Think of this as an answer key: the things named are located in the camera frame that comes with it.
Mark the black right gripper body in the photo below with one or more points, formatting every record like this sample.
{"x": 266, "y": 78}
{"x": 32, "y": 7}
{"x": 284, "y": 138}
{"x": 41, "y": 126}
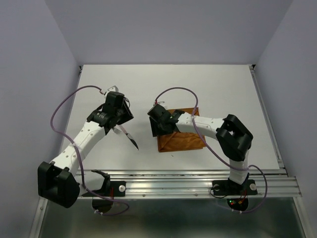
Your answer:
{"x": 163, "y": 130}

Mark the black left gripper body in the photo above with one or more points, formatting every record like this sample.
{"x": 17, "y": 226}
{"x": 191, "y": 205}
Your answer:
{"x": 118, "y": 113}

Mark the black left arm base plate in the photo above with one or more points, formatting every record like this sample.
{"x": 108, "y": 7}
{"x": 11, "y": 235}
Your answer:
{"x": 100, "y": 183}

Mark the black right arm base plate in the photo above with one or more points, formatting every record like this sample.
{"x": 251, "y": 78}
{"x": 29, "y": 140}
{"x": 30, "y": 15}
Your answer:
{"x": 230, "y": 188}

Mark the pink handled fork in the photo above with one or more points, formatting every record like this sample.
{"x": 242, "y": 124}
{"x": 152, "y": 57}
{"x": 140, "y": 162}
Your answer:
{"x": 117, "y": 131}

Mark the orange brown cloth napkin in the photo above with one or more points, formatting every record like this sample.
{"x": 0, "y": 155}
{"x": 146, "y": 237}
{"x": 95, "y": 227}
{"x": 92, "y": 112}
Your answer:
{"x": 178, "y": 141}

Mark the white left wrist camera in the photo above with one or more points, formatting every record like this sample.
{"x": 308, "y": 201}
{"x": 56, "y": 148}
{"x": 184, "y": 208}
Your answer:
{"x": 113, "y": 89}

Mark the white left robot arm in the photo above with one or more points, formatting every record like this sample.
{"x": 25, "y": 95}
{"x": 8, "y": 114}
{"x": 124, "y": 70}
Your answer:
{"x": 56, "y": 179}

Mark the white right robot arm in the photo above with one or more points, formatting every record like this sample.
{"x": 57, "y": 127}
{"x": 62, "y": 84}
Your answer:
{"x": 234, "y": 138}

